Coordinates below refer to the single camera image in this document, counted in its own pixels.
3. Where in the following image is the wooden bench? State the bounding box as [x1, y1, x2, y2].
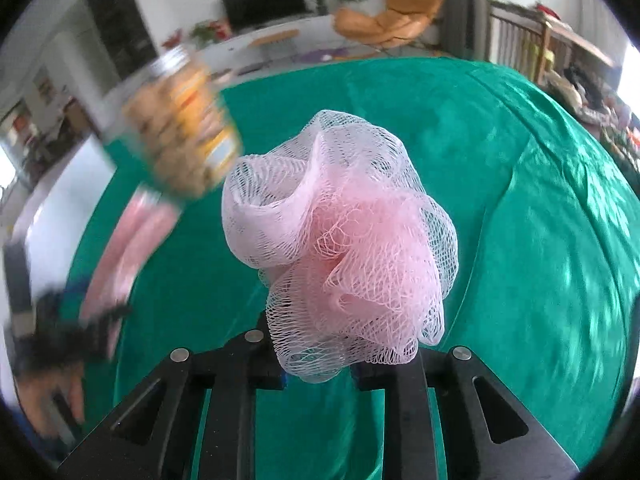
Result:
[250, 29, 301, 57]

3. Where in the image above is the person's left hand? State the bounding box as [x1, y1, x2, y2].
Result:
[14, 364, 87, 442]

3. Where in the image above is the pile of assorted clutter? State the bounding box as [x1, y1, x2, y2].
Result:
[545, 62, 640, 171]

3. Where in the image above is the wooden railing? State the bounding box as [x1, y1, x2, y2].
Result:
[487, 0, 616, 83]

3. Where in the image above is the black television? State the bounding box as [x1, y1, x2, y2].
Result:
[222, 0, 306, 33]

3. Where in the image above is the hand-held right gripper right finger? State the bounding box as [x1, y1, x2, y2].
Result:
[350, 345, 581, 480]

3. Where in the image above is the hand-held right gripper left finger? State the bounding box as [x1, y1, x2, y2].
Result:
[57, 310, 288, 480]

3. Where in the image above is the purple floor mat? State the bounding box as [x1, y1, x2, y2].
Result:
[300, 47, 362, 64]

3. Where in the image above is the potted plant with red decorations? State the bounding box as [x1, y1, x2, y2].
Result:
[190, 20, 232, 47]

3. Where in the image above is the white television console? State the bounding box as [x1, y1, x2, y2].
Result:
[200, 14, 351, 67]

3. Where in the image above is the orange lounge chair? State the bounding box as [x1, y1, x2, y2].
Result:
[334, 0, 445, 52]

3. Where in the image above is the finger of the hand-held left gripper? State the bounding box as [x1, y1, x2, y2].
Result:
[85, 304, 133, 361]
[40, 280, 93, 313]

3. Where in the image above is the clear jar of peanut snacks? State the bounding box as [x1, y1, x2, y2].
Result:
[122, 45, 244, 202]

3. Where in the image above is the black cabinet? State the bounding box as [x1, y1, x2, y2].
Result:
[85, 0, 158, 81]

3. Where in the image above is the grey curtain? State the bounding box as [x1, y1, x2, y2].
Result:
[435, 0, 488, 57]

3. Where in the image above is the pink mesh bath sponge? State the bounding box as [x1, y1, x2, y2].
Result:
[221, 108, 460, 385]

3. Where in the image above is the pink towel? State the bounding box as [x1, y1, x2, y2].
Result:
[80, 187, 183, 356]

